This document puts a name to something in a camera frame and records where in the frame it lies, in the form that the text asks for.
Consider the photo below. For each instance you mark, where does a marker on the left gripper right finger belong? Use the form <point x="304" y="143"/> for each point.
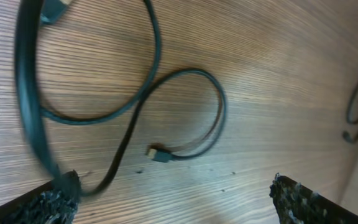
<point x="297" y="204"/>

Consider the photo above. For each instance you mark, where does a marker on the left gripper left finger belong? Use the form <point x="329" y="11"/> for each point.
<point x="47" y="203"/>

